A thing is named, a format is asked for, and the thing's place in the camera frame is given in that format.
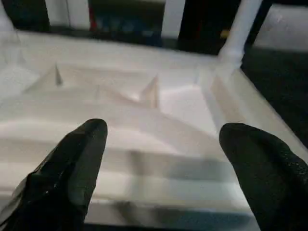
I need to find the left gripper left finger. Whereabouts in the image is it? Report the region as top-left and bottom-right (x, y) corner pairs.
(0, 118), (108, 231)

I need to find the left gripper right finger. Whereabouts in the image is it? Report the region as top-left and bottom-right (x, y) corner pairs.
(218, 122), (308, 231)

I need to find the white plastic table top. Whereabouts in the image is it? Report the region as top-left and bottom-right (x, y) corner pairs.
(0, 30), (308, 228)

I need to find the white panel with screw holes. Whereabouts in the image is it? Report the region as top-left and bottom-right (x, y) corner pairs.
(254, 3), (308, 50)

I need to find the black box with gold label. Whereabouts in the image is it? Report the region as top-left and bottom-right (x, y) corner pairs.
(178, 0), (272, 55)

